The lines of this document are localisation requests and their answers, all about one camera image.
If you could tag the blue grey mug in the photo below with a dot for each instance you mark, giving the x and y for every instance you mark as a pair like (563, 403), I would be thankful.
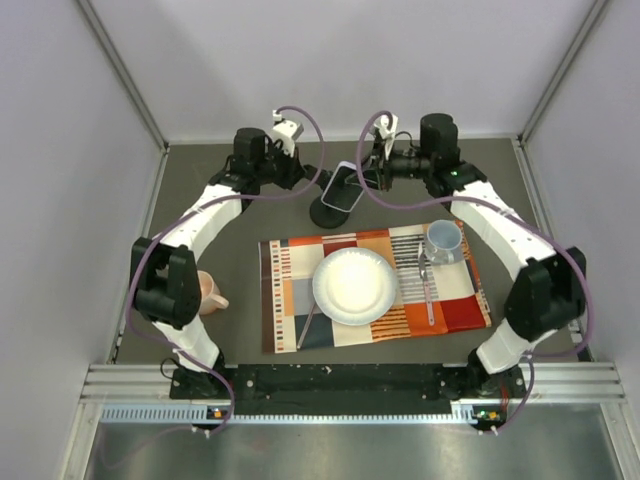
(443, 243)

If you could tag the pink handled knife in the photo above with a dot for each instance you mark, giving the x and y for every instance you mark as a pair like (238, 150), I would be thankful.
(306, 327)

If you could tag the colourful patterned placemat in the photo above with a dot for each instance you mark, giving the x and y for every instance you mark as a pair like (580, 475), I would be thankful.
(287, 267)

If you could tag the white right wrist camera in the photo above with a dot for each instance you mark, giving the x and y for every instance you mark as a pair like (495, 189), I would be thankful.
(386, 128)

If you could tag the pink ceramic mug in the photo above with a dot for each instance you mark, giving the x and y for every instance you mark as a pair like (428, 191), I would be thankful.
(211, 297)

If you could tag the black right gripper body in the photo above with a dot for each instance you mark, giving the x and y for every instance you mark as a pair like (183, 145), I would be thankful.
(400, 166)

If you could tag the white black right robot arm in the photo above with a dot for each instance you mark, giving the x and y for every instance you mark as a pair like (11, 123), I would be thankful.
(549, 288)

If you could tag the pink handled fork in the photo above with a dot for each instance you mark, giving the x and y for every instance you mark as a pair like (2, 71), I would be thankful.
(425, 284)

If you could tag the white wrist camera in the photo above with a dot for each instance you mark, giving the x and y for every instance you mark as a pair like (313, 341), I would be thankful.
(386, 128)
(285, 133)

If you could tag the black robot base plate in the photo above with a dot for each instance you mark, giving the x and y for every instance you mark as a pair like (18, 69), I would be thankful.
(296, 381)

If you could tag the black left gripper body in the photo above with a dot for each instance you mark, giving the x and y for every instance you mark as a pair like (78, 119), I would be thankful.
(280, 168)

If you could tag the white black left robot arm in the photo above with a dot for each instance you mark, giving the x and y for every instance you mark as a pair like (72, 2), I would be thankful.
(164, 287)

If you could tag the black phone stand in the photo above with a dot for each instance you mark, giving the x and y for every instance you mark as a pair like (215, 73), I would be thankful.
(324, 216)

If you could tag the phone with lilac case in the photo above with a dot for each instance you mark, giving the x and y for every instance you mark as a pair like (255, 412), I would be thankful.
(343, 191)

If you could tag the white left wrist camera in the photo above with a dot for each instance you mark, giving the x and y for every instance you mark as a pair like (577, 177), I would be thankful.
(285, 133)

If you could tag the white ceramic plate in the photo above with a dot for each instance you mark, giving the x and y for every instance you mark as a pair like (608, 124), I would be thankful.
(354, 286)

